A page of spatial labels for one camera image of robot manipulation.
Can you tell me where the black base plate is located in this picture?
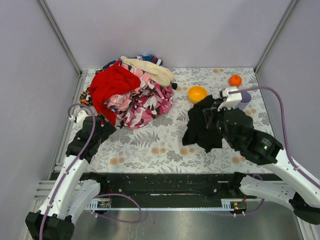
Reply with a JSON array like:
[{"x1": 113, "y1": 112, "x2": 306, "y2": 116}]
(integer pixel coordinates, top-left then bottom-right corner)
[{"x1": 80, "y1": 172, "x2": 247, "y2": 206}]

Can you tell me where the cream cloth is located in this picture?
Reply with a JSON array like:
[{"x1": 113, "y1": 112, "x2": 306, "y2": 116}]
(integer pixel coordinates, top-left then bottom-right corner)
[{"x1": 120, "y1": 56, "x2": 175, "y2": 87}]

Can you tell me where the red cloth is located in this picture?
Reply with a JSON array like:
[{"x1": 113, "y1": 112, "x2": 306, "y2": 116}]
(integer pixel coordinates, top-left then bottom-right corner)
[{"x1": 88, "y1": 60, "x2": 141, "y2": 125}]

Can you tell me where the pink navy patterned cloth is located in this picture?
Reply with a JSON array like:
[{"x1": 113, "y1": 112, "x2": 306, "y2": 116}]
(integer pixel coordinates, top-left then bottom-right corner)
[{"x1": 104, "y1": 61, "x2": 151, "y2": 112}]

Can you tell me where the blue white patterned cloth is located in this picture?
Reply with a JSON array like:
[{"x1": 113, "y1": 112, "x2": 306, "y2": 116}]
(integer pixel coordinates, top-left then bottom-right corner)
[{"x1": 102, "y1": 54, "x2": 163, "y2": 70}]

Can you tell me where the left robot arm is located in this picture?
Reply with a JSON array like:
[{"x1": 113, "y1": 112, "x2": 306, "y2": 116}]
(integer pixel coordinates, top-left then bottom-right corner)
[{"x1": 25, "y1": 114, "x2": 116, "y2": 240}]

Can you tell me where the grey cable duct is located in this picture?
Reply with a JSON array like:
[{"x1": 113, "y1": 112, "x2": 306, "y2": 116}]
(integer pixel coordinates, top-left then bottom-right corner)
[{"x1": 85, "y1": 195, "x2": 243, "y2": 211}]

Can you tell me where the floral tablecloth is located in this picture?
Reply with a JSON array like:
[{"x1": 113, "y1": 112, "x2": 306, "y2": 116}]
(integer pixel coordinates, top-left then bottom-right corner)
[{"x1": 86, "y1": 67, "x2": 268, "y2": 174}]

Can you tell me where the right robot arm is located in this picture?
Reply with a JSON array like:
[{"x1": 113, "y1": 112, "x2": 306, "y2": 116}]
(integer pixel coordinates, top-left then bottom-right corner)
[{"x1": 208, "y1": 107, "x2": 320, "y2": 225}]

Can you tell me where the orange fruit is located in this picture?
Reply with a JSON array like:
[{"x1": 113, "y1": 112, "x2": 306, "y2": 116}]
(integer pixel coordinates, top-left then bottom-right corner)
[{"x1": 228, "y1": 74, "x2": 242, "y2": 87}]

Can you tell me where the lilac plastic cup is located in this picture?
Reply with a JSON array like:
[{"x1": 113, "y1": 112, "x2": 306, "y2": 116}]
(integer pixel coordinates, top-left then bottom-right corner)
[{"x1": 235, "y1": 91, "x2": 252, "y2": 111}]

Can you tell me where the pink camouflage cloth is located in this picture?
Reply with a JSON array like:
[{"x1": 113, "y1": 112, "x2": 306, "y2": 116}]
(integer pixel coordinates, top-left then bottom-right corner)
[{"x1": 115, "y1": 80, "x2": 178, "y2": 129}]

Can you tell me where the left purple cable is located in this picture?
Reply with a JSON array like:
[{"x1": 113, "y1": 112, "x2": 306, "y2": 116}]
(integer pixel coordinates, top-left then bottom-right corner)
[{"x1": 39, "y1": 103, "x2": 143, "y2": 240}]

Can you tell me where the orange black patterned cloth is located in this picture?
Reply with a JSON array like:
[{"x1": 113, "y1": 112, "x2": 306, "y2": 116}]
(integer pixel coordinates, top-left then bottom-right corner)
[{"x1": 79, "y1": 87, "x2": 93, "y2": 106}]

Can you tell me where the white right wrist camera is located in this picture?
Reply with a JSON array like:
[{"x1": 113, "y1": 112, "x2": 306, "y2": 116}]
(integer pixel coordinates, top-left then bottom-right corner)
[{"x1": 217, "y1": 86, "x2": 242, "y2": 112}]

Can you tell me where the yellow plastic bowl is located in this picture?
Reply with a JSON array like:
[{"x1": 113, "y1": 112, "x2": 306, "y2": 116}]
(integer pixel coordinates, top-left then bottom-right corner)
[{"x1": 188, "y1": 86, "x2": 208, "y2": 103}]

